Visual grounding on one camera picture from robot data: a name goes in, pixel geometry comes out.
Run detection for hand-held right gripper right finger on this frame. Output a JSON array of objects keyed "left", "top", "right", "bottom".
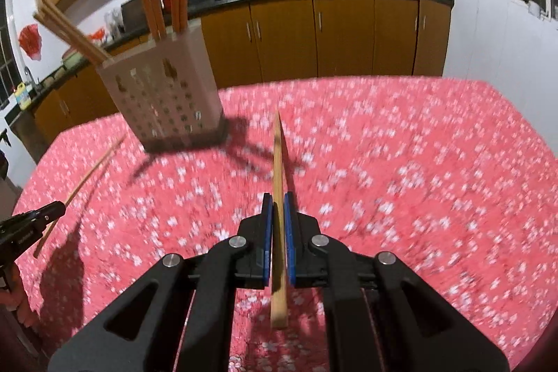
[{"left": 283, "top": 191, "right": 512, "bottom": 372}]

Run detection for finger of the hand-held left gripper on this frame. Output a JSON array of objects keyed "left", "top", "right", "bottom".
[{"left": 17, "top": 200, "right": 67, "bottom": 240}]

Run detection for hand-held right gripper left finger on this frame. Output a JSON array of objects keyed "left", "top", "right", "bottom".
[{"left": 47, "top": 192, "right": 274, "bottom": 372}]

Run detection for white perforated chopstick holder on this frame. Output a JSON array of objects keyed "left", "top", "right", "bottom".
[{"left": 95, "top": 17, "right": 228, "bottom": 154}]

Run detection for person's left hand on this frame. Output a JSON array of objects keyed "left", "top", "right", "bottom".
[{"left": 3, "top": 261, "right": 28, "bottom": 314}]

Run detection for yellow detergent bottle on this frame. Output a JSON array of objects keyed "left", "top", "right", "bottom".
[{"left": 13, "top": 82, "right": 31, "bottom": 109}]

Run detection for metal kitchen faucet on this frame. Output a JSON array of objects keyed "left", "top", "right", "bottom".
[{"left": 24, "top": 67, "right": 43, "bottom": 92}]

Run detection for red floral tablecloth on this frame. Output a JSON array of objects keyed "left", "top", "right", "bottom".
[{"left": 12, "top": 76, "right": 558, "bottom": 372}]

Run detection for pale green pot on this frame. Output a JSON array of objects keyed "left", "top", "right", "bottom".
[{"left": 61, "top": 50, "right": 88, "bottom": 70}]

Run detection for clear glass jars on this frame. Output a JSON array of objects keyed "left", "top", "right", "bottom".
[{"left": 105, "top": 8, "right": 125, "bottom": 39}]

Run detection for yellow wooden base cabinet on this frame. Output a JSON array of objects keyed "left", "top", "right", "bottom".
[{"left": 32, "top": 0, "right": 452, "bottom": 142}]

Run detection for dark grey box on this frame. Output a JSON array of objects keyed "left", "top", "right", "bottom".
[{"left": 121, "top": 0, "right": 146, "bottom": 33}]

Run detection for red bag on wall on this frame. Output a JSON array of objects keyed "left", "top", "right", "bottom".
[{"left": 18, "top": 23, "right": 44, "bottom": 61}]

